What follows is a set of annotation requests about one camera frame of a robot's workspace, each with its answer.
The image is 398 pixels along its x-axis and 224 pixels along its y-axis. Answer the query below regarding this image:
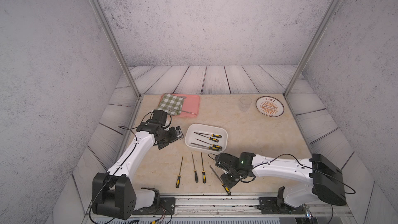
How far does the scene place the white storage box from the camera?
93cm

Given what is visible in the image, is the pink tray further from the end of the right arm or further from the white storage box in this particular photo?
the end of the right arm

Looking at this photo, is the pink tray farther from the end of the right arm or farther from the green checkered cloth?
the end of the right arm

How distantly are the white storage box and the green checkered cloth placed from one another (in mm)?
187

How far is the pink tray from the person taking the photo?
43.3 inches

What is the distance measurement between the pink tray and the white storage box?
0.41 ft

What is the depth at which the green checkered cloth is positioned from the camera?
111 centimetres
